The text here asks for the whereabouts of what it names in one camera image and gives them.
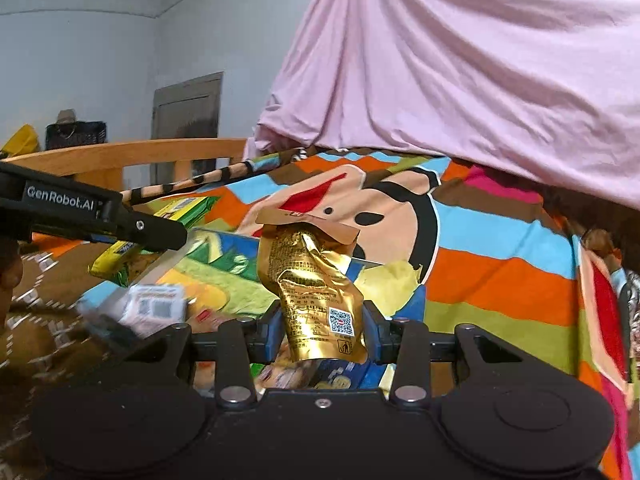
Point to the floral satin cloth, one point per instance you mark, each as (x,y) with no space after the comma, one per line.
(631,310)

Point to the grey hat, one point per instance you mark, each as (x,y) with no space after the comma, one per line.
(66,117)

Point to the gold foil snack packet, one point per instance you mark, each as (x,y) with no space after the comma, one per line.
(305,290)

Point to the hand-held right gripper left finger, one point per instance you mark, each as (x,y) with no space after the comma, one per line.
(267,337)

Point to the striped cartoon blanket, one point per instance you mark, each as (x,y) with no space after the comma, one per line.
(475,270)

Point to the grey door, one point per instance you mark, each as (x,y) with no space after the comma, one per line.
(187,110)

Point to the wooden bed rail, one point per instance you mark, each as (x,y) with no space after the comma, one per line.
(150,152)

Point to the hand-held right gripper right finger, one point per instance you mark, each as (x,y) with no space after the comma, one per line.
(372,332)

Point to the yellow bag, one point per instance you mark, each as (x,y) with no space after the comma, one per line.
(20,142)

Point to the person's left hand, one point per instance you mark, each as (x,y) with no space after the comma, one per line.
(10,275)

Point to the colourful printed tin box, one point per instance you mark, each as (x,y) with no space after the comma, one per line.
(225,270)

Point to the yellow snack packet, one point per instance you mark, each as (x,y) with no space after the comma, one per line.
(115,257)

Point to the black crate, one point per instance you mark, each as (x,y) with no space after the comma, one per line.
(85,135)

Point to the pink bed sheet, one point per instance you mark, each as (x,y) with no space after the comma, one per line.
(475,70)

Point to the small white labelled snack packet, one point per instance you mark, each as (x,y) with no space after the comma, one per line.
(155,305)

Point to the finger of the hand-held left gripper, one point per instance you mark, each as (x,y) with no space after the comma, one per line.
(150,230)

